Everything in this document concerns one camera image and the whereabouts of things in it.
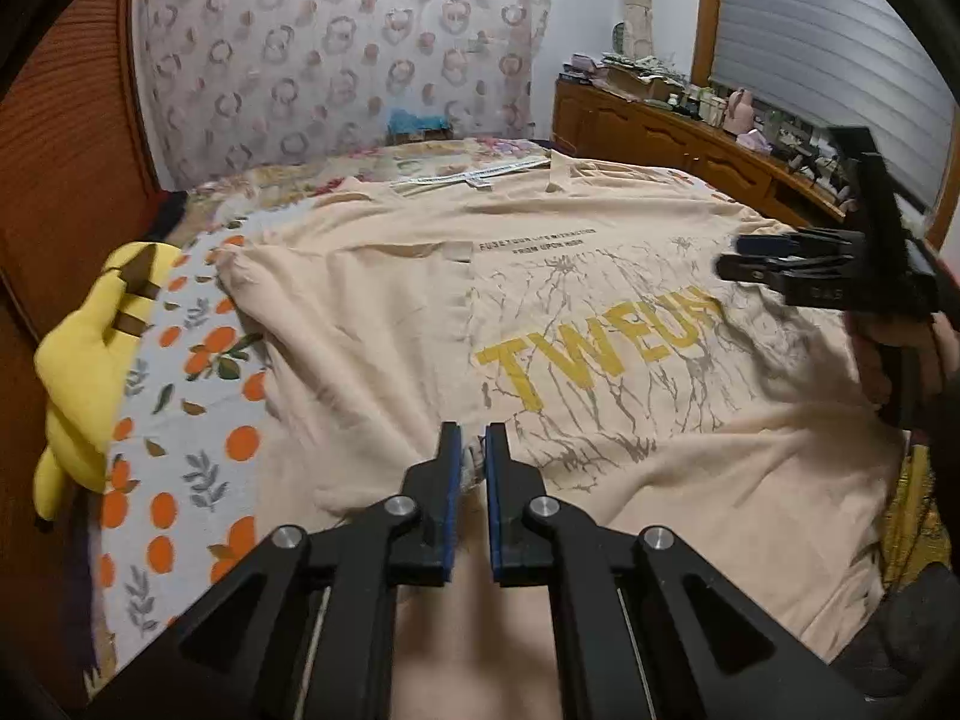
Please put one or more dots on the yellow patterned cloth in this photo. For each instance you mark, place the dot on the yellow patterned cloth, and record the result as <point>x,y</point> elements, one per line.
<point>915,525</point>

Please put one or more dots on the cardboard box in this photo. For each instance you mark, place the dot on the cardboard box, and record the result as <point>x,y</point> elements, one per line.
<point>420,136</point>

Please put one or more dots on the pink bottle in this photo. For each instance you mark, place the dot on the pink bottle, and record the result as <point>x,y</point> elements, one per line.
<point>739,109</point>

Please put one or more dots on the pile of black gadgets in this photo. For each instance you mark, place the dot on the pile of black gadgets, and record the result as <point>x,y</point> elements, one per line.
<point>806,154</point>

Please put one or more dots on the group of small bottles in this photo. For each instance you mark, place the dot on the group of small bottles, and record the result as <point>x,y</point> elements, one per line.
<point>694,103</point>

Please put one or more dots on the dark cloth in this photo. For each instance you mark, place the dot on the dark cloth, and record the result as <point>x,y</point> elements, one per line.
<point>900,630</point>

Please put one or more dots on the wooden louvered wardrobe door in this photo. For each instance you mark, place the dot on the wooden louvered wardrobe door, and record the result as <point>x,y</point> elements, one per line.
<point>67,127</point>

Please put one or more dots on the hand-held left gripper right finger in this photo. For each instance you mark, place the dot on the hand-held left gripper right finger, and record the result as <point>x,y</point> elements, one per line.
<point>491,510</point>

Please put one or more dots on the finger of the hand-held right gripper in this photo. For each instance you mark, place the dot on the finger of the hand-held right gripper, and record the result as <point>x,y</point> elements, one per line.
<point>750,270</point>
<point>765,245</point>

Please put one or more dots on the wooden cabinet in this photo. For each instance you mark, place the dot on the wooden cabinet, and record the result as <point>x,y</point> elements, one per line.
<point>637,127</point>

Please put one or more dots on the beige printed t-shirt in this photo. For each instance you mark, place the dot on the beige printed t-shirt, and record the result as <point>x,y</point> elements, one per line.
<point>375,315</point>

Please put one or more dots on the floral blanket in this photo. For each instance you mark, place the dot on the floral blanket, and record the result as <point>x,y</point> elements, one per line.
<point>300,181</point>

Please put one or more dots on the pink box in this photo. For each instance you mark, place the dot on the pink box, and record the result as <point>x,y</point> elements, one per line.
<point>586,64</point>

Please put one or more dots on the yellow plush toy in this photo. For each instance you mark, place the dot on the yellow plush toy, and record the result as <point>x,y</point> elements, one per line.
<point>82,360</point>

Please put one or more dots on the pink pouch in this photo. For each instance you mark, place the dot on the pink pouch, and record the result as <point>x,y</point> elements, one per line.
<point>751,140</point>

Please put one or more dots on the dark blue bedsheet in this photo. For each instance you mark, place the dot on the dark blue bedsheet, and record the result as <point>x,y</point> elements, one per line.
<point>544,142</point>

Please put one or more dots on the pile of papers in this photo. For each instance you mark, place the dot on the pile of papers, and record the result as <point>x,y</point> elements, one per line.
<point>641,75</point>

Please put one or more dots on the white clothes hanger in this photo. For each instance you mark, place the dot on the white clothes hanger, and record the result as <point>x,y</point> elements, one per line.
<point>465,174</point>

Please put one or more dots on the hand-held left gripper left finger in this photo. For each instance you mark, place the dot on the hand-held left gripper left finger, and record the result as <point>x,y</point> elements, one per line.
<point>453,499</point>

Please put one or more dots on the grey window blind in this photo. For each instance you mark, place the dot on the grey window blind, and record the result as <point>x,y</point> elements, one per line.
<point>810,30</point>

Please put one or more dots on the blue cloth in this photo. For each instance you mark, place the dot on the blue cloth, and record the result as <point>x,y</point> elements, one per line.
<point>416,122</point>

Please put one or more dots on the person's right hand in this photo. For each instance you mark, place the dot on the person's right hand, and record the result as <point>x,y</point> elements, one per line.
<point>870,360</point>

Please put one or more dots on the orange fruit print bedsheet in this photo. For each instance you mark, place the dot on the orange fruit print bedsheet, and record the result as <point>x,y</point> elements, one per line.
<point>187,465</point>

